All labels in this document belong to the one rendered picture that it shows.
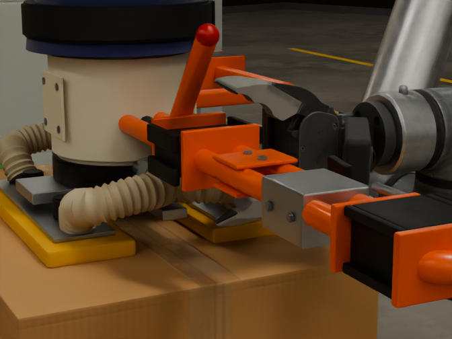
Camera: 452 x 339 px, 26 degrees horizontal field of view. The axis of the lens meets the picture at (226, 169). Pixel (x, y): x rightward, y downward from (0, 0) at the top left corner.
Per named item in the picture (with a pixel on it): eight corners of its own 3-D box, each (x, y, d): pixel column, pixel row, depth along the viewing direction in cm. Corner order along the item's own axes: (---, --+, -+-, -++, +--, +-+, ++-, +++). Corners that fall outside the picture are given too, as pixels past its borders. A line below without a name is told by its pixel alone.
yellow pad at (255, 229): (112, 180, 140) (111, 146, 139) (177, 173, 144) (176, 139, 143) (212, 245, 110) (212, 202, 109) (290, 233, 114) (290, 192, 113)
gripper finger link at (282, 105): (195, 76, 99) (261, 121, 103) (220, 83, 94) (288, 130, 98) (210, 50, 99) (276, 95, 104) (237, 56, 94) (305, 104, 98)
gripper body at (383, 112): (255, 169, 106) (349, 159, 111) (295, 187, 99) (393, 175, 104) (256, 99, 105) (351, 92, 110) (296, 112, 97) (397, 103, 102)
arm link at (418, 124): (434, 179, 105) (438, 89, 103) (397, 183, 103) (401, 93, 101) (385, 162, 113) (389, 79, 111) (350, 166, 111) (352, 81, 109)
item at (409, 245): (328, 270, 70) (329, 203, 69) (413, 255, 73) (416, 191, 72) (397, 309, 63) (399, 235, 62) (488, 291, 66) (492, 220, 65)
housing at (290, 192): (257, 227, 82) (257, 175, 81) (327, 217, 85) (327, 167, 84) (298, 251, 76) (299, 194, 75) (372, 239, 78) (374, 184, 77)
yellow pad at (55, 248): (-22, 196, 132) (-24, 159, 131) (50, 187, 136) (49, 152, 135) (47, 270, 102) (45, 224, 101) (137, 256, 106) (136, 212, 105)
